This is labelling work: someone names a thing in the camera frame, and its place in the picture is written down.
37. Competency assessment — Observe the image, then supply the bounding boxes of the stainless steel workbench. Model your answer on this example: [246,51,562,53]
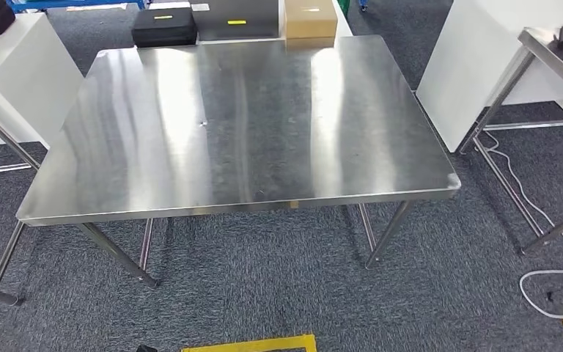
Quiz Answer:
[15,34,462,290]

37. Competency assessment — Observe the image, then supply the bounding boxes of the yellow floor tape square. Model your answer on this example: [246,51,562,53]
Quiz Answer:
[182,334,317,352]

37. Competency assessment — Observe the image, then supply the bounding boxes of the stainless steel table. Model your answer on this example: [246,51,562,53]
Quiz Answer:
[0,97,42,307]
[458,26,563,256]

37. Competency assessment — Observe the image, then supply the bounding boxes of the white cabinet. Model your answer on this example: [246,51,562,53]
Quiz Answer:
[0,12,84,149]

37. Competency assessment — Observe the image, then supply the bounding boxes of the black hard case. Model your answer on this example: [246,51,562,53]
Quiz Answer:
[131,7,199,48]

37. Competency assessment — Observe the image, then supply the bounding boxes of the grey laptop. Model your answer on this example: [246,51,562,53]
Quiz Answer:
[190,0,281,41]

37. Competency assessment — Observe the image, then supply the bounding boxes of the brown cardboard box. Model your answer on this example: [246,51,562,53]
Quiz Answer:
[284,0,338,40]

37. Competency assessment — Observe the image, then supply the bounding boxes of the blue metal trolley frame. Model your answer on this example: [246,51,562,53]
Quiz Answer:
[7,0,147,14]

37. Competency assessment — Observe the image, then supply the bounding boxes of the white floor cable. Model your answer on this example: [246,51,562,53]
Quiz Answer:
[475,131,563,320]

